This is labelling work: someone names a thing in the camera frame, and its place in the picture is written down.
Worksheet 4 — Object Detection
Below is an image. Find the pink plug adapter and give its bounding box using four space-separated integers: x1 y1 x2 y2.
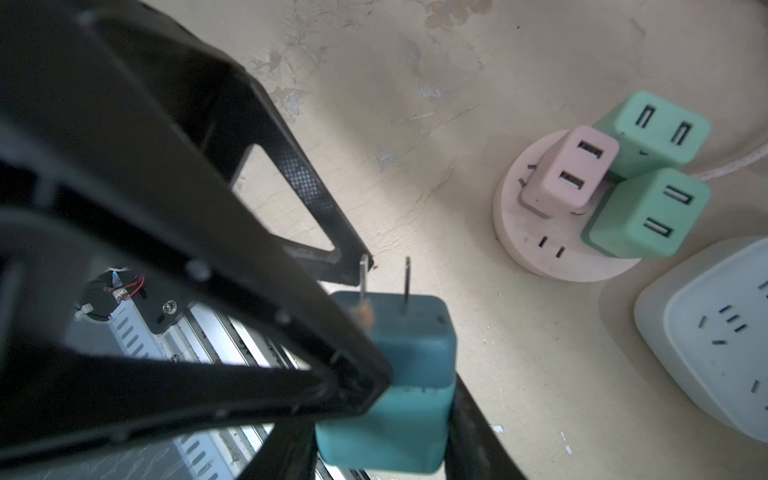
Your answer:
521 125 620 218

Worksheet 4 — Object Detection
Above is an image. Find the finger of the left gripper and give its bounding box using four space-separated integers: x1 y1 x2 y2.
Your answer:
1 120 393 468
82 1 372 286

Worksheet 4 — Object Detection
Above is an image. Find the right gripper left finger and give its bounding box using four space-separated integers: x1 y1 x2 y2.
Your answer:
238 421 318 480

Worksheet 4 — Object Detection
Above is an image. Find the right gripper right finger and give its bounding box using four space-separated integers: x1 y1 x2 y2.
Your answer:
445 375 526 480

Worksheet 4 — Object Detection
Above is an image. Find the white square power strip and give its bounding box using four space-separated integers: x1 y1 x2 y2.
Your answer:
634 236 767 442

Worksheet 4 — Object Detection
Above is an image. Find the pink round power strip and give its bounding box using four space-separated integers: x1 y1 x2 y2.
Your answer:
492 130 639 283

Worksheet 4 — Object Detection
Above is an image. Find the green plug adapter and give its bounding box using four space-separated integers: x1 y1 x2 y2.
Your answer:
593 91 711 180
581 168 711 259

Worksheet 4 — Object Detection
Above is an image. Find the teal plug adapter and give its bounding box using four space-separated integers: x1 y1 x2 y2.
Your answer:
315 290 457 474

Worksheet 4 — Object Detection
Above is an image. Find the aluminium mounting rail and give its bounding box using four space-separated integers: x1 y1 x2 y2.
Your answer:
59 266 373 480

